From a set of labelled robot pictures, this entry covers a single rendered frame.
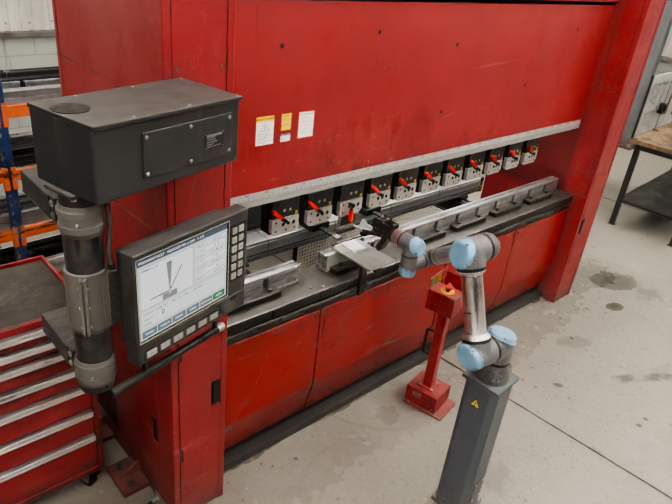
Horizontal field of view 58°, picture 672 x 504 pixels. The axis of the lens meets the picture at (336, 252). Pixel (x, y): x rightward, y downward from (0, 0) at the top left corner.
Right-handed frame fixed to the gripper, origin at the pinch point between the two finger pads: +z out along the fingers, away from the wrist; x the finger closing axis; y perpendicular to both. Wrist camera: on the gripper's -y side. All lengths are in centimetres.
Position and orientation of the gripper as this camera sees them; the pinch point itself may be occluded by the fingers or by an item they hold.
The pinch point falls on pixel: (364, 223)
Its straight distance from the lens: 288.4
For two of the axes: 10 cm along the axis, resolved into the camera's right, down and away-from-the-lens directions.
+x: -7.5, 2.3, -6.3
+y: 1.0, -8.9, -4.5
